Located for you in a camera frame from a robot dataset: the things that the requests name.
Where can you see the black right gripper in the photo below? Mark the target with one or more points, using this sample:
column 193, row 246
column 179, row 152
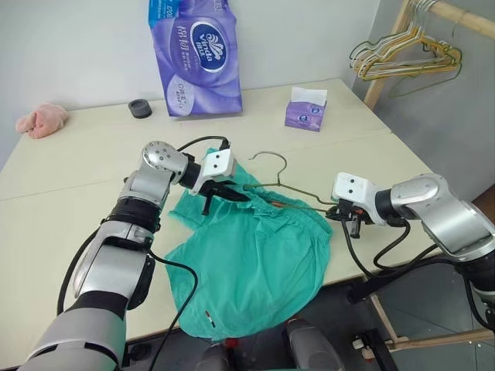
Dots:
column 350, row 212

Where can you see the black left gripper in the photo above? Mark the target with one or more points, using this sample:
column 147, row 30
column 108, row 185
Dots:
column 212, row 187

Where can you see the green cloth garment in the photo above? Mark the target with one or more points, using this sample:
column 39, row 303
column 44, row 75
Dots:
column 251, row 263

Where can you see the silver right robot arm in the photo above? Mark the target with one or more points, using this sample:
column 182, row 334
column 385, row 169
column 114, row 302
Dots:
column 437, row 208

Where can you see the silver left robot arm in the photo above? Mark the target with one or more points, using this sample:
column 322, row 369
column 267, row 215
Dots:
column 96, row 270

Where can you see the black bar under table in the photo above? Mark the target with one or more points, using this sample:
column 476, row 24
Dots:
column 367, row 288

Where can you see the purple tissue box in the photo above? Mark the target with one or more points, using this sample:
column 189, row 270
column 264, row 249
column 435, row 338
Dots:
column 303, row 116

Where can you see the dark rounded shape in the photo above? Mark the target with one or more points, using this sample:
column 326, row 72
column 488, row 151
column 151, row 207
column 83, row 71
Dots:
column 216, row 359
column 313, row 348

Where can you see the black metal floor stand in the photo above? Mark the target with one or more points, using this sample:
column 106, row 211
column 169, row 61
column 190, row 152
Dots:
column 377, row 351

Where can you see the purple tissue paper pack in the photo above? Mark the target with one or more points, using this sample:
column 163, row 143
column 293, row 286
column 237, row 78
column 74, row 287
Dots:
column 193, row 58

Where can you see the wooden clothes rack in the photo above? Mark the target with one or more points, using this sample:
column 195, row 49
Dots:
column 386, row 62

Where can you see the bunch of hangers on rack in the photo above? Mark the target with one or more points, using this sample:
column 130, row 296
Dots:
column 377, row 52

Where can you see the pink plush toy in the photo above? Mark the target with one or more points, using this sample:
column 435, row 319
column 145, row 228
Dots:
column 42, row 120

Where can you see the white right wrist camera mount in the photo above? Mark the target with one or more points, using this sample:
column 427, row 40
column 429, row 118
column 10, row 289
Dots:
column 352, row 187

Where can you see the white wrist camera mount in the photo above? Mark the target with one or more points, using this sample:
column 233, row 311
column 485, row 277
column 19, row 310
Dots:
column 218, row 164
column 352, row 187

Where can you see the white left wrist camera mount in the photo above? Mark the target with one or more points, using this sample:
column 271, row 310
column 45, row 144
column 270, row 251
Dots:
column 218, row 164

